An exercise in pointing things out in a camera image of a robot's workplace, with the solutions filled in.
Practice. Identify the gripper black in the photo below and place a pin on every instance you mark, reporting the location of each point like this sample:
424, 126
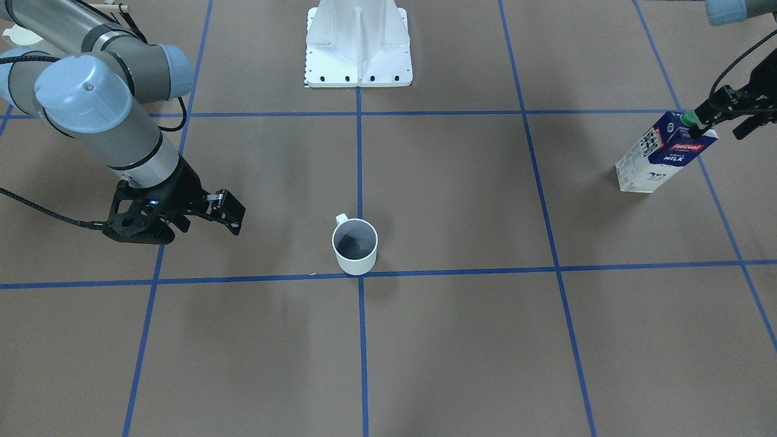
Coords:
183, 189
763, 77

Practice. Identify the blue white milk carton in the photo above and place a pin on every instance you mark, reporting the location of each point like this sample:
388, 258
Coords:
664, 149

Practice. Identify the white mug dark interior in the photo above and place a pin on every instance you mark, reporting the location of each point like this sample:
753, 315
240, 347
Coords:
355, 244

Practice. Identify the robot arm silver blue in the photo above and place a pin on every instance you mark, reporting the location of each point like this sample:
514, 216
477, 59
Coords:
725, 12
95, 93

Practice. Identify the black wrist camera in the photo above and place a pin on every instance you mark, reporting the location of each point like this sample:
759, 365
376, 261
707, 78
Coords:
729, 102
134, 217

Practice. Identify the white camera mast pedestal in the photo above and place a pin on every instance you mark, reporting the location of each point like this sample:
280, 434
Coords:
357, 44

